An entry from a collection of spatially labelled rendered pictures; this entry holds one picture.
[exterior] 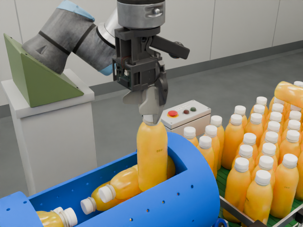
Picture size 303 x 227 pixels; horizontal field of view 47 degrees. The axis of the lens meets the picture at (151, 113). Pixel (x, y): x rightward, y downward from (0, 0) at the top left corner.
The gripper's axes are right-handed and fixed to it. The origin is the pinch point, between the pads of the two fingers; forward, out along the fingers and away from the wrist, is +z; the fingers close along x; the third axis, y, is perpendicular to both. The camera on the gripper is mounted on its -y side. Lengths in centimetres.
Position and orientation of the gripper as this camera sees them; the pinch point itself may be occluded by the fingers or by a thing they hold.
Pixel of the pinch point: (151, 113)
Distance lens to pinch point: 76.4
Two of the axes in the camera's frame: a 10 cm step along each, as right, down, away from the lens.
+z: 0.1, 8.8, 4.8
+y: -8.0, 3.0, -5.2
